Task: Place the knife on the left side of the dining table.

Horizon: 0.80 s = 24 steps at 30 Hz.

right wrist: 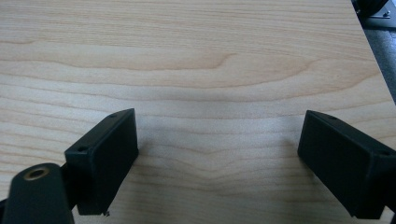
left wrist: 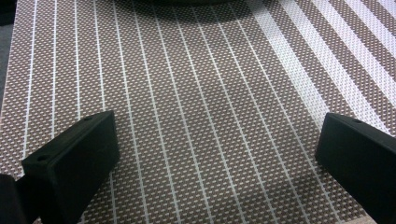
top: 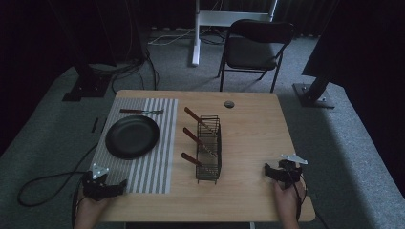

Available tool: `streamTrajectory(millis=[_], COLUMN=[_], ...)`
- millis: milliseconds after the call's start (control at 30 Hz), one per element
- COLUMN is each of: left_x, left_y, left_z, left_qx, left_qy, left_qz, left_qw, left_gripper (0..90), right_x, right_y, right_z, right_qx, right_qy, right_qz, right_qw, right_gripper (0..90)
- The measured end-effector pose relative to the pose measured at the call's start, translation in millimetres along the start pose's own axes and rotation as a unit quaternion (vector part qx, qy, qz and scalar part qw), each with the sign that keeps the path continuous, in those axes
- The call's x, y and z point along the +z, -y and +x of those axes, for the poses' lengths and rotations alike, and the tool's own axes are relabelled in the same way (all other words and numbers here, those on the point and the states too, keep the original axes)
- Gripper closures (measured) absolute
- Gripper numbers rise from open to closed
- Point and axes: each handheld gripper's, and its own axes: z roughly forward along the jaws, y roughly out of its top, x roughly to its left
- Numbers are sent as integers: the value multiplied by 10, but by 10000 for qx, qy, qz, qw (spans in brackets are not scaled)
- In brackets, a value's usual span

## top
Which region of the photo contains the white metal desk frame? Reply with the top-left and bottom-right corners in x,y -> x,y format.
191,0 -> 279,68

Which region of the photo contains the person's right hand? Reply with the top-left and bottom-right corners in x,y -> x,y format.
272,177 -> 308,222

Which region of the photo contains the white floor cable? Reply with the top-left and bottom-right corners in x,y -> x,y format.
147,27 -> 196,47

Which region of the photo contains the brown-handled fork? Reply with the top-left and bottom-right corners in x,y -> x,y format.
118,108 -> 165,116

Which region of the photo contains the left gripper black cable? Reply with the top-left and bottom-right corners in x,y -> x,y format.
16,142 -> 100,208

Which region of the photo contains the grey striped placemat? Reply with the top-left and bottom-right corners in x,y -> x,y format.
90,97 -> 180,195

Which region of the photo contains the black stand with bolted base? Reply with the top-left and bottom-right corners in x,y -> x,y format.
291,74 -> 336,110

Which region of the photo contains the black round plate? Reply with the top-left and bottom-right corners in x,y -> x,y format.
104,114 -> 161,161

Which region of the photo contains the dark curtain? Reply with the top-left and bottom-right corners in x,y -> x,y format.
273,0 -> 339,38

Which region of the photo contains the black folding chair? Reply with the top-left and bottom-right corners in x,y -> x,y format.
217,18 -> 296,94

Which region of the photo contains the black stand with square base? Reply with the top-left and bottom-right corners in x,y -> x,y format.
61,47 -> 112,103

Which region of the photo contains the brown-handled cutlery piece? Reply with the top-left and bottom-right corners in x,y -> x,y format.
183,106 -> 221,135
181,152 -> 221,177
181,126 -> 220,158

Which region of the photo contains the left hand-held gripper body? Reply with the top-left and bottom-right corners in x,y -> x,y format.
81,163 -> 112,202

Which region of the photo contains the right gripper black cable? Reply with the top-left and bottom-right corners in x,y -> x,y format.
285,167 -> 309,223

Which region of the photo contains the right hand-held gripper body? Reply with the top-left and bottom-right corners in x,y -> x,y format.
272,154 -> 309,190

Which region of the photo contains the bundle of black floor cables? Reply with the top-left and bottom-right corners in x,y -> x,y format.
89,47 -> 160,95

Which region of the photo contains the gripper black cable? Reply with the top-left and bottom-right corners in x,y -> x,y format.
285,167 -> 309,223
16,142 -> 100,208

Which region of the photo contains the black wire cutlery rack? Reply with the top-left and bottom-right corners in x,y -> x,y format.
194,114 -> 224,186

